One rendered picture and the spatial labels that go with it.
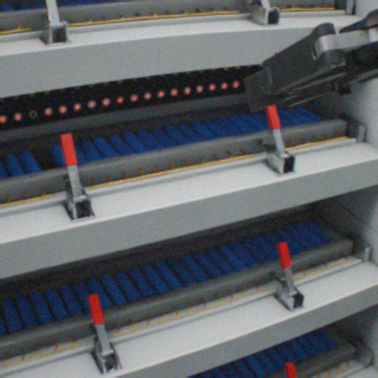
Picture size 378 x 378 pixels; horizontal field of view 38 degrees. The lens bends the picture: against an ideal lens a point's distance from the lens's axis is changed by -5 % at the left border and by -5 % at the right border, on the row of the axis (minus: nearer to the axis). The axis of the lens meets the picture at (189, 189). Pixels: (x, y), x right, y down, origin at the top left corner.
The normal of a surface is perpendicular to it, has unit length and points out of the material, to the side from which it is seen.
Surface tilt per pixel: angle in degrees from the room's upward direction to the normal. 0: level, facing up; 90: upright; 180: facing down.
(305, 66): 91
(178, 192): 20
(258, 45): 110
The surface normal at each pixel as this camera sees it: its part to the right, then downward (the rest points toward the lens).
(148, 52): 0.45, 0.46
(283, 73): -0.93, 0.19
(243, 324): 0.04, -0.87
